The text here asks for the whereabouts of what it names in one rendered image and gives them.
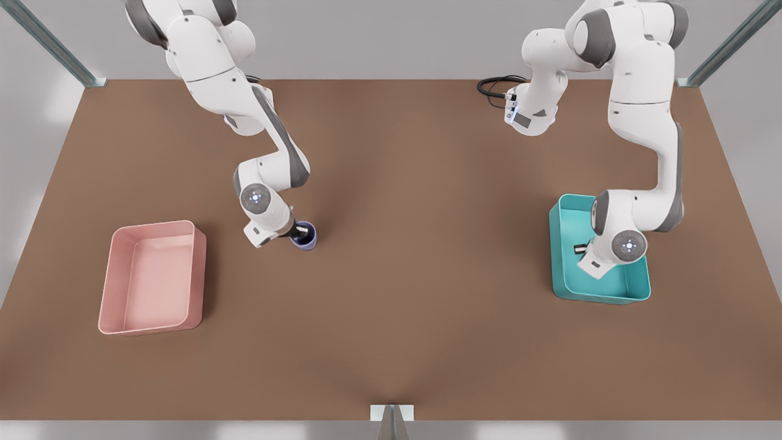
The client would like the pink box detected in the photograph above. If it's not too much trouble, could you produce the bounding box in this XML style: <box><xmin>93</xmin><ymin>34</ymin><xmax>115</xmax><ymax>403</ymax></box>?
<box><xmin>98</xmin><ymin>220</ymin><xmax>207</xmax><ymax>336</ymax></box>

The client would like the black cable loop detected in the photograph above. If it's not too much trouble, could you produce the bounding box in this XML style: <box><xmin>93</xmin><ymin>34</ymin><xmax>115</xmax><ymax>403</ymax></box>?
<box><xmin>477</xmin><ymin>76</ymin><xmax>530</xmax><ymax>109</ymax></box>

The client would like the silver frame post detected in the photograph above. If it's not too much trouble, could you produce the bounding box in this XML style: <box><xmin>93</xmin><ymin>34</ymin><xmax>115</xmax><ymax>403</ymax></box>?
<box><xmin>676</xmin><ymin>0</ymin><xmax>782</xmax><ymax>88</ymax></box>
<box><xmin>0</xmin><ymin>0</ymin><xmax>108</xmax><ymax>88</ymax></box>
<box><xmin>370</xmin><ymin>405</ymin><xmax>415</xmax><ymax>440</ymax></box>

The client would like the purple cup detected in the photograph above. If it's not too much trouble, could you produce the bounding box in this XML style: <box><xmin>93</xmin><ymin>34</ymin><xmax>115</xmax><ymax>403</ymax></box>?
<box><xmin>290</xmin><ymin>221</ymin><xmax>318</xmax><ymax>251</ymax></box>

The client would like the teal box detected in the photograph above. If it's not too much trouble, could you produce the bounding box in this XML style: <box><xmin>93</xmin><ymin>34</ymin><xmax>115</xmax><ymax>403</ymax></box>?
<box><xmin>549</xmin><ymin>194</ymin><xmax>652</xmax><ymax>305</ymax></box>

